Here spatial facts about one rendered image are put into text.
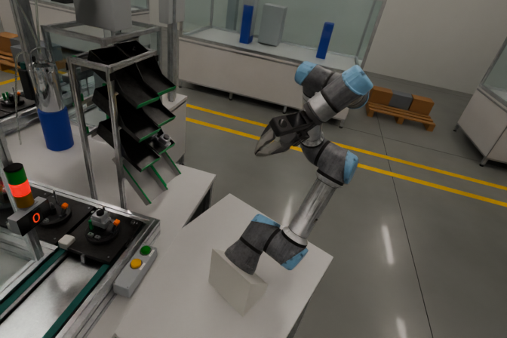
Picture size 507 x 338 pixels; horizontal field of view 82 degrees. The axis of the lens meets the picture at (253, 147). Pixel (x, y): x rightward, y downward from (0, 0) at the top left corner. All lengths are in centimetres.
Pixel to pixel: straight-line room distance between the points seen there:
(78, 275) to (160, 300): 34
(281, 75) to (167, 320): 419
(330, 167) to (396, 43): 851
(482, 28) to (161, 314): 965
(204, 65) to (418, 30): 626
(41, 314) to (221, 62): 444
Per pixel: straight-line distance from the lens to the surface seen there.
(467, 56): 1006
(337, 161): 115
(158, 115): 153
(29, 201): 125
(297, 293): 148
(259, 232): 126
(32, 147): 239
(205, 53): 528
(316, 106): 77
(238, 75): 515
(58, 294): 143
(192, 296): 140
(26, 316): 142
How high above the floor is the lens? 206
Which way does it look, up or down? 31 degrees down
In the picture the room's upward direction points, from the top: 10 degrees clockwise
